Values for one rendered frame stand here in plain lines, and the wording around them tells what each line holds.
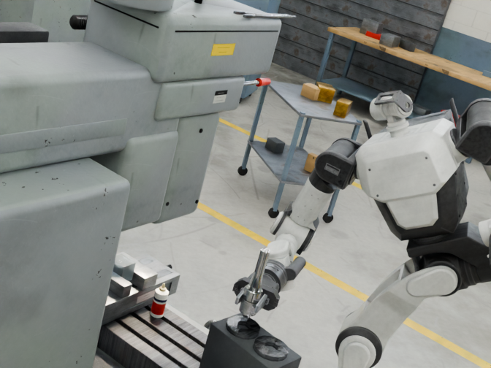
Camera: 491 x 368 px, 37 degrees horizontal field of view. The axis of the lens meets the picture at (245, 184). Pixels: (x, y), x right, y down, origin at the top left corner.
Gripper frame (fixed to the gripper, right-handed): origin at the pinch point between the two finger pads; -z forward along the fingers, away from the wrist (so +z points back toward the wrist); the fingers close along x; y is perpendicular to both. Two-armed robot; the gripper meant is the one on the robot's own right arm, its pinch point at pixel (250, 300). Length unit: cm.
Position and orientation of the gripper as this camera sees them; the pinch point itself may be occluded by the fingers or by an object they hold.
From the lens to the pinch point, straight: 192.2
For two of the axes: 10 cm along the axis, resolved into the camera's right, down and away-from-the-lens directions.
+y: -2.4, 9.0, 3.7
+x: 9.0, 3.5, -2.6
